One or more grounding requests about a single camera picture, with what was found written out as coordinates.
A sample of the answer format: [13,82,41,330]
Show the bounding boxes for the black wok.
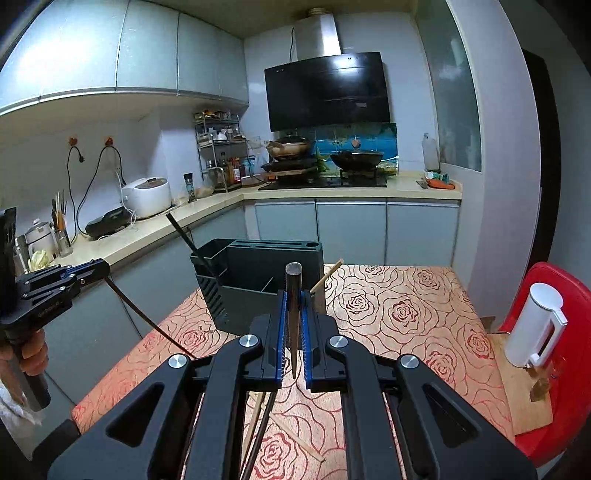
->
[329,150,385,171]

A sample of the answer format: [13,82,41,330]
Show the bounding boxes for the black power cable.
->
[67,144,88,241]
[76,145,126,229]

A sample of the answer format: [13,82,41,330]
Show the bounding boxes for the black range hood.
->
[264,14,393,132]

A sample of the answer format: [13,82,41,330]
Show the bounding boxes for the red plastic chair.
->
[496,262,591,469]

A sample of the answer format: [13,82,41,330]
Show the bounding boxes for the person's left hand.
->
[20,329,49,378]

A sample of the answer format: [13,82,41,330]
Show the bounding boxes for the black gas stove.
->
[257,174,387,191]

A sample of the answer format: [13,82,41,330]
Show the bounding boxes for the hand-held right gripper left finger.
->
[48,289,293,480]

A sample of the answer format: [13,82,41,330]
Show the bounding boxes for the jar of cooking utensils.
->
[50,189,75,258]

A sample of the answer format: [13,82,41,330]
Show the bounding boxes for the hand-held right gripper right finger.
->
[301,289,539,480]

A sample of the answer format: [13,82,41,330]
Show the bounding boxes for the blue backsplash picture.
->
[314,122,399,178]

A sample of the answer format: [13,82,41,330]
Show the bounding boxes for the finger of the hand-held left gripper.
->
[20,277,84,306]
[20,259,111,288]

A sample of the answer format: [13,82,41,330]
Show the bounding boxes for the pale green cabbage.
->
[28,249,52,273]

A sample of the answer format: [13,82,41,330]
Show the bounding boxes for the frosted glass window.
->
[416,0,483,174]

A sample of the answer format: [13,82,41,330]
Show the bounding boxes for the white rice cooker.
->
[121,176,174,219]

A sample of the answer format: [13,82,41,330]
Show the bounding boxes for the bamboo chopstick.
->
[267,410,325,462]
[309,258,345,295]
[239,392,265,464]

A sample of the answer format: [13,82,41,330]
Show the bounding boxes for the black chopstick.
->
[165,212,205,260]
[241,392,279,480]

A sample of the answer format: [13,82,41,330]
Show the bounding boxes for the beige kitchen countertop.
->
[25,168,463,278]

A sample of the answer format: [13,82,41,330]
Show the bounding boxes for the dark wooden chopstick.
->
[104,275,198,361]
[285,262,304,380]

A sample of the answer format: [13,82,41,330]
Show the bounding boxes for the grey lower cabinets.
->
[41,198,461,407]

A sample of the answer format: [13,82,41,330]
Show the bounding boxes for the rose-patterned tablecloth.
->
[71,264,515,480]

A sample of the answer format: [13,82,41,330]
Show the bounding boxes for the white kettle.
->
[504,282,568,369]

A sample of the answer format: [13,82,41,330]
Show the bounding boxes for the orange dish cloth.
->
[424,170,456,191]

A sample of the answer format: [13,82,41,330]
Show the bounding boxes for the black induction cooker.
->
[260,158,320,178]

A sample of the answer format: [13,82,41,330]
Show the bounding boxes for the black utensil holder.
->
[189,239,327,336]

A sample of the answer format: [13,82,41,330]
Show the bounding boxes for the grey upper cabinets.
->
[0,0,250,117]

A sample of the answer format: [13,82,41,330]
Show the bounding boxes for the wok with lid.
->
[265,133,313,161]

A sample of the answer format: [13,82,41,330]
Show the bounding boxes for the grey cabinets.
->
[0,0,250,117]
[41,198,461,407]

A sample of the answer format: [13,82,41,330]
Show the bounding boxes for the wooden board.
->
[489,332,554,437]

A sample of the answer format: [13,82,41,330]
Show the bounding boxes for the metal spice rack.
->
[194,110,249,193]

